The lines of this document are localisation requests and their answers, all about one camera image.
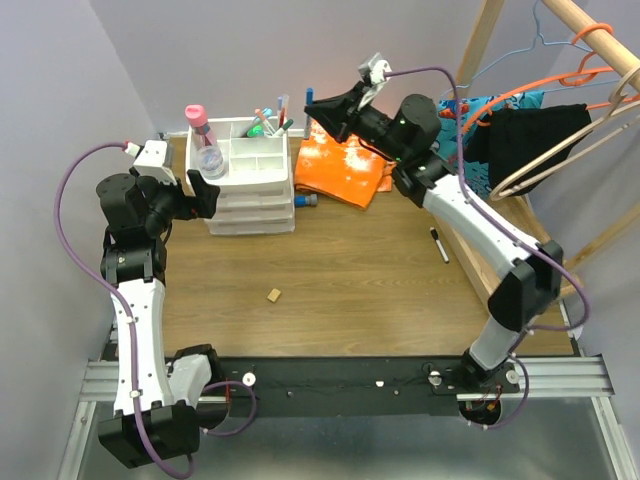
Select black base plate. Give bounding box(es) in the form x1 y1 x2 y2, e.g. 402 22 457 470
219 356 523 418

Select tan eraser block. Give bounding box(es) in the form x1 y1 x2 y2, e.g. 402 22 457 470
267 288 281 303

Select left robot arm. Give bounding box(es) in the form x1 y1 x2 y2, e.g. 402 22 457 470
96 170 224 469

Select blue shark print cloth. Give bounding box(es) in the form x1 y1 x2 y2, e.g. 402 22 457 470
429 91 545 201

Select red white pen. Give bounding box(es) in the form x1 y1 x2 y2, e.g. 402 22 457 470
279 94 289 126

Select green black highlighter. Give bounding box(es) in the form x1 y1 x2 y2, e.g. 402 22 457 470
246 126 265 138

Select white drawer organizer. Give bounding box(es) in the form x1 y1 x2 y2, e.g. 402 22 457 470
205 117 295 236

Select wooden clothes rack frame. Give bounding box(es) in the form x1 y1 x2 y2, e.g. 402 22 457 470
436 1 639 315

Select clear paperclip jar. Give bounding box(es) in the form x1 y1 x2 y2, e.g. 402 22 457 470
196 145 226 180

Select green white pen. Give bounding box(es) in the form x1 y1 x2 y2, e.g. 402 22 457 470
272 118 294 138

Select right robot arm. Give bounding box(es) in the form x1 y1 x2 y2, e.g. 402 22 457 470
304 82 563 392

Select blue wire hanger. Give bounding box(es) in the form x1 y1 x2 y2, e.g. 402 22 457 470
439 0 621 101

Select aluminium rail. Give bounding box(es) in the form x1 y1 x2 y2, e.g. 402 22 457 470
80 356 614 403

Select orange folded cloth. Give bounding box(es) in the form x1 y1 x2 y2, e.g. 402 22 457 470
294 121 395 210

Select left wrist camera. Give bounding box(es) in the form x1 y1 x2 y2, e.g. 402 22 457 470
124 140 177 185

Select black garment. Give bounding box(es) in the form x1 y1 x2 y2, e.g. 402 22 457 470
464 104 591 189

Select blue grey glue stick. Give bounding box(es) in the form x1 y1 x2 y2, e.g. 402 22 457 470
294 194 318 208

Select pink cap pen tube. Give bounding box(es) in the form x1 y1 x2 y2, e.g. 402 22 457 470
184 104 217 148

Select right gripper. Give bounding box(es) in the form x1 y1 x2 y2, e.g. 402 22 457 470
306 80 410 163

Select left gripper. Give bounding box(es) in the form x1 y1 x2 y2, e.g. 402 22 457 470
130 164 220 235

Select orange hanger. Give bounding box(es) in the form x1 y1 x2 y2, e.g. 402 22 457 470
461 22 614 133

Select wooden hanger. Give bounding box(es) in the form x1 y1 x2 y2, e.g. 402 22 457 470
488 67 640 202

